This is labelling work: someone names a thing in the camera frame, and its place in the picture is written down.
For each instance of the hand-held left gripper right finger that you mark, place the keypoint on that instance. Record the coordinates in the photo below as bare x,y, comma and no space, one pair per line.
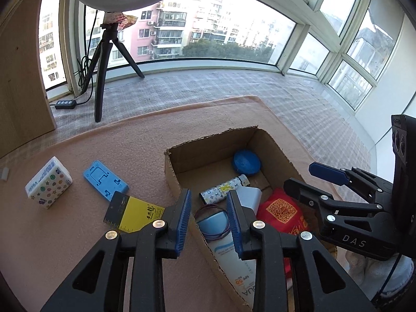
234,224

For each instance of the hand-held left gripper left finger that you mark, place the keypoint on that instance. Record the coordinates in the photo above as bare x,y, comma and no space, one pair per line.
182,224

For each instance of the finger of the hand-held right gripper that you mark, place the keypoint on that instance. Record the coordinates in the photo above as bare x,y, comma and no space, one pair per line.
325,170
305,191

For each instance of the white charger plug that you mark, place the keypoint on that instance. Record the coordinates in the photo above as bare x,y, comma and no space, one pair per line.
252,200

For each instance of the patterned lighter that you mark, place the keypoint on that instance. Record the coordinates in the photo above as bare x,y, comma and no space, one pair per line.
224,190

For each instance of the white bottle with blue cap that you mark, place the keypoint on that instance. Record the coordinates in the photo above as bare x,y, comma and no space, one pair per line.
227,266

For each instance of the yellow and black card package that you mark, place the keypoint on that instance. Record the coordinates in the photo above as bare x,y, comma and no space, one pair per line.
139,214

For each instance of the blue round tin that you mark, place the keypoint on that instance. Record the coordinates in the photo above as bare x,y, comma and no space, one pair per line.
247,162

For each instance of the cardboard box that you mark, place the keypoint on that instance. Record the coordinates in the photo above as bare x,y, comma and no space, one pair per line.
208,159

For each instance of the blue phone stand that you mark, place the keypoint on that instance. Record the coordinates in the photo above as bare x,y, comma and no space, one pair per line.
104,182

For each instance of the star-print tissue pack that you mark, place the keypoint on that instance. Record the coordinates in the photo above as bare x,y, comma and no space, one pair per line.
48,182

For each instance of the person's right hand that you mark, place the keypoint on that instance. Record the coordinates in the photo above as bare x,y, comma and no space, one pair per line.
367,266

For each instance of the red bag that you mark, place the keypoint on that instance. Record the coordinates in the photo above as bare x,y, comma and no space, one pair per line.
279,211

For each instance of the grey plaid cloth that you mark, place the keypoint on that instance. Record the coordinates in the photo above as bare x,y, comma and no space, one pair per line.
227,84

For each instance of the small white cylinder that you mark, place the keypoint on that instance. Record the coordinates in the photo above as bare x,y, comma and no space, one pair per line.
4,174

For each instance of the light wooden board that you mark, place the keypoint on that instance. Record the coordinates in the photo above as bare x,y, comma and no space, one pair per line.
22,87

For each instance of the red and yellow packet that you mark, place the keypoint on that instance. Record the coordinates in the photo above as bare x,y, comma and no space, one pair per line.
120,18

